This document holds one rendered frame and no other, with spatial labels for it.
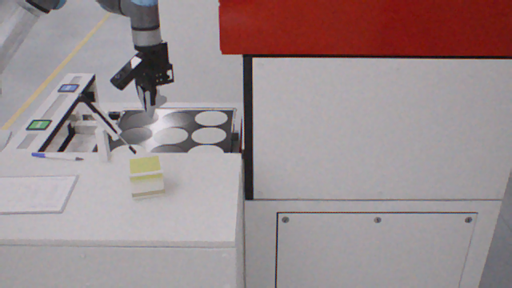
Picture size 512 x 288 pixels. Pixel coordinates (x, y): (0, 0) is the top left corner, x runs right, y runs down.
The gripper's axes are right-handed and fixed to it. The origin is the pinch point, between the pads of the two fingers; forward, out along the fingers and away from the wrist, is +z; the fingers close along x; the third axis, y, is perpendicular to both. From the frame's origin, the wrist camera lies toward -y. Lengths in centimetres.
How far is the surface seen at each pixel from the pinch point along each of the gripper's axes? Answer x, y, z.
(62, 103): 30.8, -12.2, 3.5
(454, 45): -63, 45, -25
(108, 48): 330, 147, 97
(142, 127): 10.5, 3.5, 9.4
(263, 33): -33.5, 12.9, -28.1
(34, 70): 322, 73, 97
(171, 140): -2.3, 5.4, 9.3
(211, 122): -0.5, 21.3, 9.4
